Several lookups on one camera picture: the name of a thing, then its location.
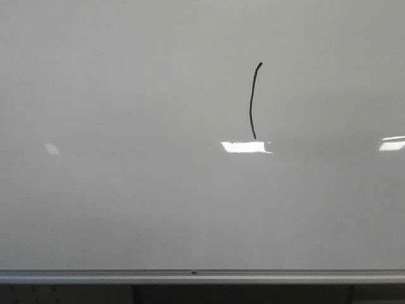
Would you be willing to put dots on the white whiteboard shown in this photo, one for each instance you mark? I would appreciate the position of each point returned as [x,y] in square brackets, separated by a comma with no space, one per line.
[202,134]

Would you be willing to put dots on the perforated grey panel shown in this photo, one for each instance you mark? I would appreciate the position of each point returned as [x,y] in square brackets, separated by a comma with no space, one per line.
[25,293]

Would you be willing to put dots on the aluminium whiteboard tray rail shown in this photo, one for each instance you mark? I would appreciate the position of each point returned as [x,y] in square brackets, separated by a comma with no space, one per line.
[203,276]

